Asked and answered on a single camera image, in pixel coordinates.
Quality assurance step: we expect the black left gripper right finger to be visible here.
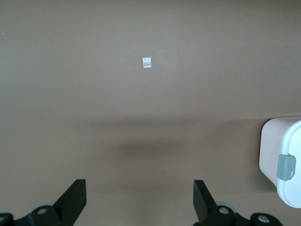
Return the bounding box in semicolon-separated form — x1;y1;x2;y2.
193;179;282;226

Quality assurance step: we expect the pink translucent plastic box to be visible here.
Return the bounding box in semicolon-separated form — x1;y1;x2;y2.
258;118;301;190

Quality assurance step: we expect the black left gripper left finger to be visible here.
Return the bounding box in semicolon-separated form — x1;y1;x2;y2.
0;179;87;226

